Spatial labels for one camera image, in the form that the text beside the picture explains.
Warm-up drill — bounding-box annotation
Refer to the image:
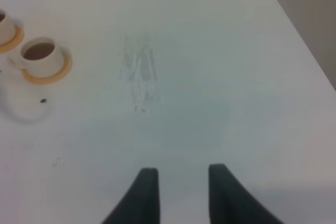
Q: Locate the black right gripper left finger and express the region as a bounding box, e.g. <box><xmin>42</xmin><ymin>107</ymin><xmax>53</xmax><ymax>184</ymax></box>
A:
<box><xmin>103</xmin><ymin>168</ymin><xmax>159</xmax><ymax>224</ymax></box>

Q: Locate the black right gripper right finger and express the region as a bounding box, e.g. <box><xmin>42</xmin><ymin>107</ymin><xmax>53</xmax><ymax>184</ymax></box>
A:
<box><xmin>208</xmin><ymin>164</ymin><xmax>282</xmax><ymax>224</ymax></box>

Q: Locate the near orange cup coaster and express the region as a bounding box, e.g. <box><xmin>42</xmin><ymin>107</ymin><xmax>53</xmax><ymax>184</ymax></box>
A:
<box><xmin>21</xmin><ymin>49</ymin><xmax>72</xmax><ymax>86</ymax></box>

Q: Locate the orange cup coaster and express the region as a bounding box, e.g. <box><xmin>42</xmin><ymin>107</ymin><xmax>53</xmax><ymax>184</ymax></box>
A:
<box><xmin>0</xmin><ymin>24</ymin><xmax>24</xmax><ymax>54</ymax></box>
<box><xmin>21</xmin><ymin>49</ymin><xmax>72</xmax><ymax>86</ymax></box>

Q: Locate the near white teacup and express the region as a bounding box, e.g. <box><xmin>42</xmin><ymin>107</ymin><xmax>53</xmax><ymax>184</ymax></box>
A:
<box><xmin>8</xmin><ymin>37</ymin><xmax>65</xmax><ymax>78</ymax></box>

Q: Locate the white teacup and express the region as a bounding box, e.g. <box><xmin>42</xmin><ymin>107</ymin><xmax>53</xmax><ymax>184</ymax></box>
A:
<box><xmin>8</xmin><ymin>37</ymin><xmax>65</xmax><ymax>78</ymax></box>
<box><xmin>0</xmin><ymin>9</ymin><xmax>16</xmax><ymax>46</ymax></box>

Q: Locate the far orange cup coaster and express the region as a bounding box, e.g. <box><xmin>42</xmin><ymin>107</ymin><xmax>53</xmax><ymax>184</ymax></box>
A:
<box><xmin>0</xmin><ymin>24</ymin><xmax>24</xmax><ymax>54</ymax></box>

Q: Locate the far white teacup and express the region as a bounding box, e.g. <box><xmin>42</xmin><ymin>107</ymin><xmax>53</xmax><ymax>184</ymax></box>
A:
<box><xmin>0</xmin><ymin>9</ymin><xmax>16</xmax><ymax>46</ymax></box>

